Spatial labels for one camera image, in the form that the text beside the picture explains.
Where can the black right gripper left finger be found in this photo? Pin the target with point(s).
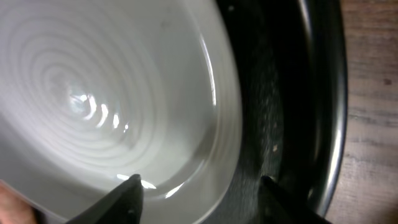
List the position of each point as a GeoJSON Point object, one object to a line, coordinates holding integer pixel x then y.
{"type": "Point", "coordinates": [123, 205]}

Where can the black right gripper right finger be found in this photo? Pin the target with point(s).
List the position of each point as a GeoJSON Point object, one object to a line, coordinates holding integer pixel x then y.
{"type": "Point", "coordinates": [278, 206]}

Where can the grey ceramic plate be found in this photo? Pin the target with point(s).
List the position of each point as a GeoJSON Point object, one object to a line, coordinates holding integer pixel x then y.
{"type": "Point", "coordinates": [93, 91]}

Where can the round black serving tray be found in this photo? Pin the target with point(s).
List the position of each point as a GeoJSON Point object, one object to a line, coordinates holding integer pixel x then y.
{"type": "Point", "coordinates": [291, 61]}

